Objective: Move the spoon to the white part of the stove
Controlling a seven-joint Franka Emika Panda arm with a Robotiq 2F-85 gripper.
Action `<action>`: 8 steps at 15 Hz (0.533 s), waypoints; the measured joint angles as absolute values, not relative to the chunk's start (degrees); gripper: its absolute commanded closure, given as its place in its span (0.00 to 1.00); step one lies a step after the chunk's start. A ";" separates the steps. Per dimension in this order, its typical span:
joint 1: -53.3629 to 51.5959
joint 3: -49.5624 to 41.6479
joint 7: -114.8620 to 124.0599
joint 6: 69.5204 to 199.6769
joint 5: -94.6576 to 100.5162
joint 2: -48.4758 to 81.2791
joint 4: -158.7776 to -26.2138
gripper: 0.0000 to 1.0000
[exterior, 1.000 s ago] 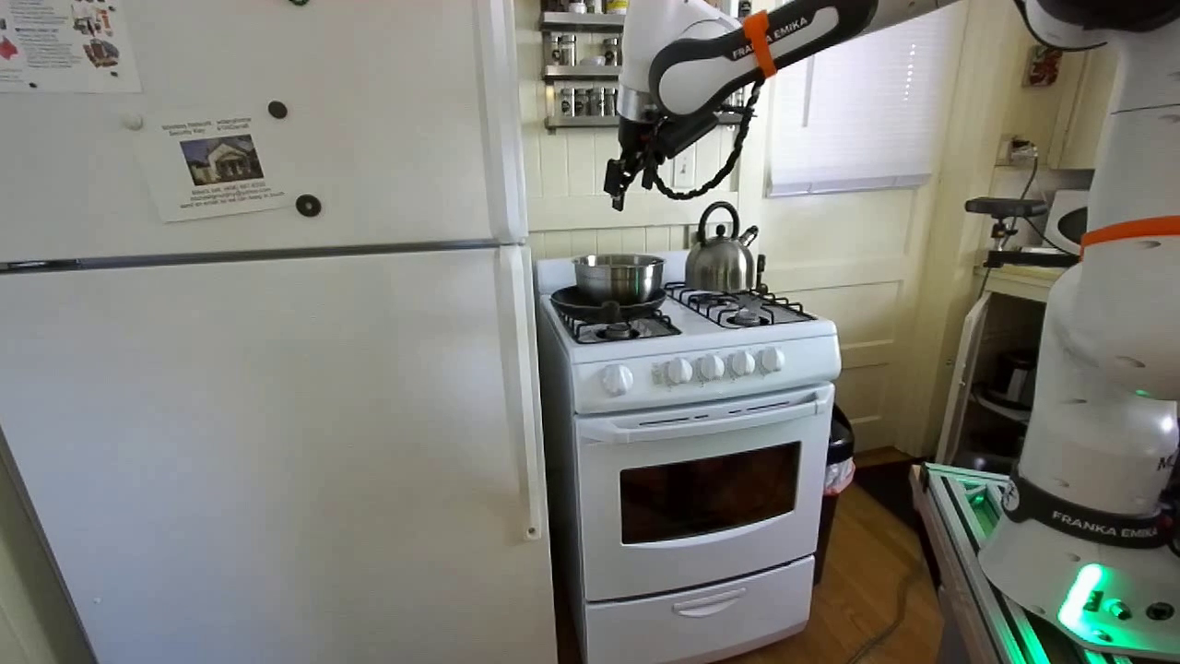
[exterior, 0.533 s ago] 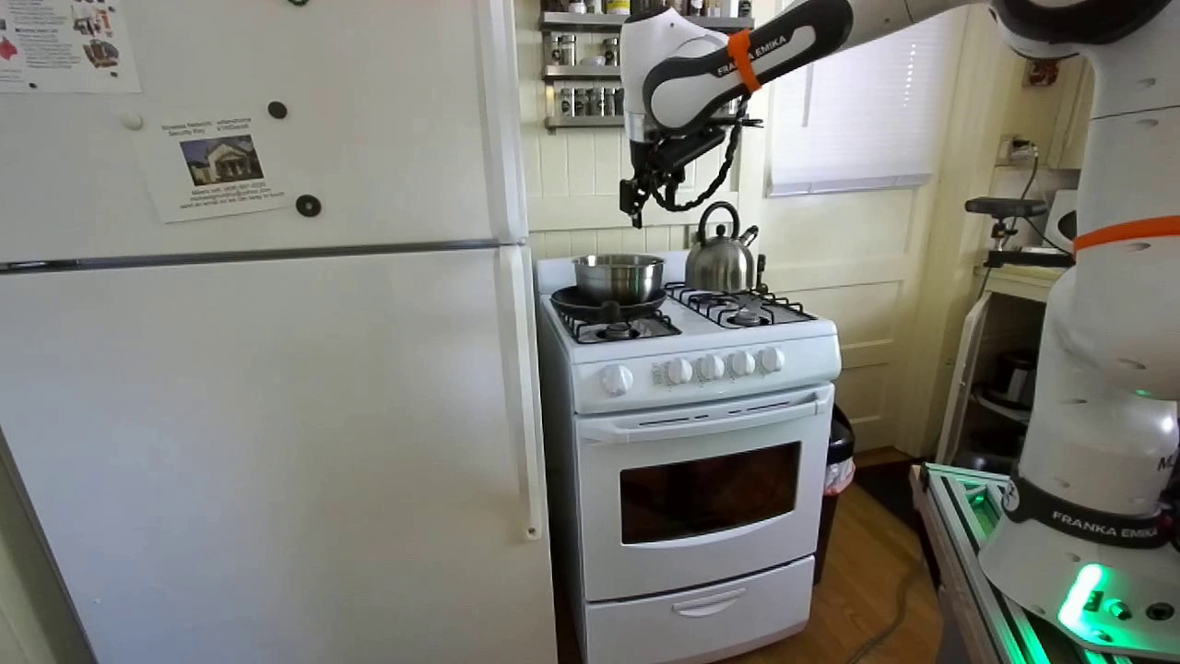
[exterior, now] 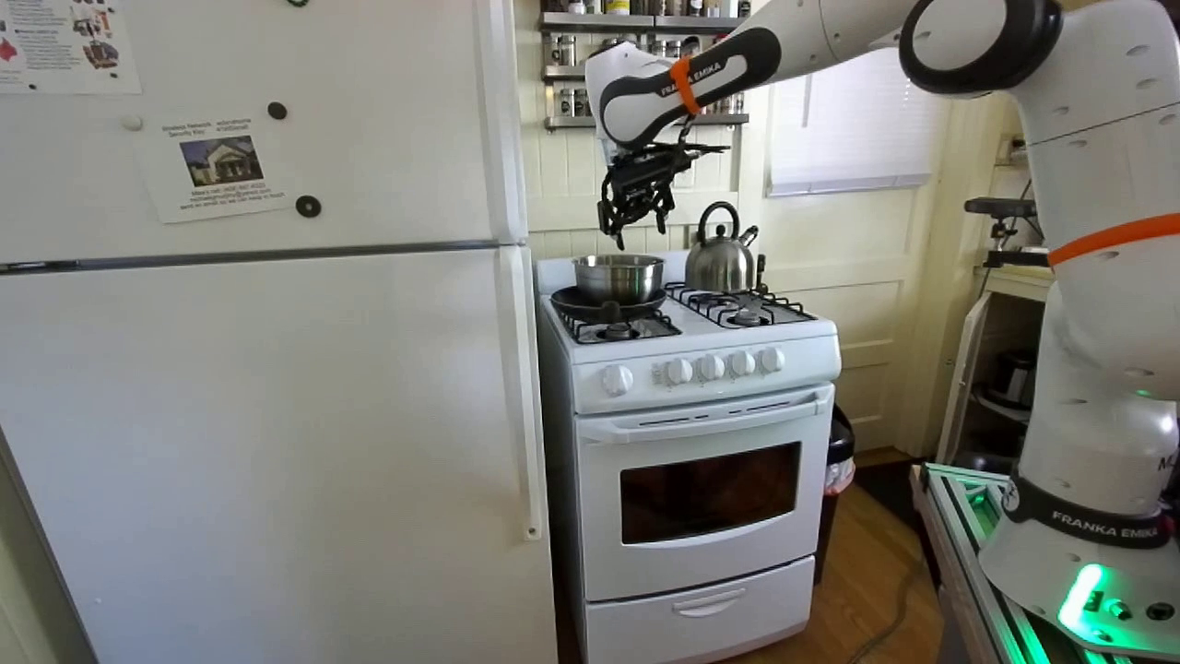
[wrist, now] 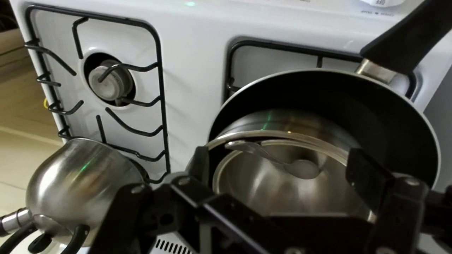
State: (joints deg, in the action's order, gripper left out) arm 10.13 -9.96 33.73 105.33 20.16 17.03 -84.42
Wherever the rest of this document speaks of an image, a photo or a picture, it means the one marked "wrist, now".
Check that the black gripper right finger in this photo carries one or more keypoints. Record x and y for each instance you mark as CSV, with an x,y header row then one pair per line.
x,y
397,212

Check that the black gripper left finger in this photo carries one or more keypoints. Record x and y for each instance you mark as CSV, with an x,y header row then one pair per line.
x,y
141,212

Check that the black stove burner grate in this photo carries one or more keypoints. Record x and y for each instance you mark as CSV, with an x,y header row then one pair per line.
x,y
282,45
156,85

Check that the white gas stove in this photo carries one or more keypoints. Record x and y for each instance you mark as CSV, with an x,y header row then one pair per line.
x,y
197,56

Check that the black frying pan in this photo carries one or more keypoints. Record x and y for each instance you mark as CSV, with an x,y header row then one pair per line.
x,y
375,107

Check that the stainless steel pot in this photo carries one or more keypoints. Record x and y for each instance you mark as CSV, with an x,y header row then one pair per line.
x,y
262,188

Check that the silver gas burner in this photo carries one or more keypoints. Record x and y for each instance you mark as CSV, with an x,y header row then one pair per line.
x,y
107,82

